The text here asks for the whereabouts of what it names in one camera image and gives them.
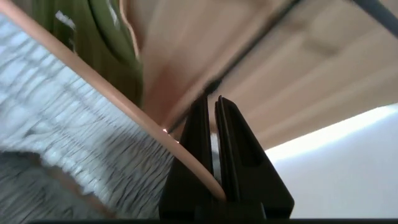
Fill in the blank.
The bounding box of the black clothes rack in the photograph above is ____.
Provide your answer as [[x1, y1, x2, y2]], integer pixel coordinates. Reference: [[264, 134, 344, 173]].
[[166, 0, 398, 134]]

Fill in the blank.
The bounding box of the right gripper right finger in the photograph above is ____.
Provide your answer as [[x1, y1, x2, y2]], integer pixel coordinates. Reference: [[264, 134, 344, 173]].
[[214, 95, 295, 219]]

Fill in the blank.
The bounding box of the beige curtain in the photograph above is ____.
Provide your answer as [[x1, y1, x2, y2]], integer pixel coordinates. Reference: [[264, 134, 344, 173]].
[[119, 0, 398, 152]]

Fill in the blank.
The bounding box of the pale grey garment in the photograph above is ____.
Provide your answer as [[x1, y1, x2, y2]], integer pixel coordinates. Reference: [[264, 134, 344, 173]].
[[0, 14, 175, 220]]

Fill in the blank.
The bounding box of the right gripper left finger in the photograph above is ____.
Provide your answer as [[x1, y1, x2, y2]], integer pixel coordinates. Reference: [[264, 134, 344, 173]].
[[158, 95, 227, 219]]

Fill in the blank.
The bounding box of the green printed shirt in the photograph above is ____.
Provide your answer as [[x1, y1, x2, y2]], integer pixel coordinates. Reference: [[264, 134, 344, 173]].
[[12, 0, 144, 108]]

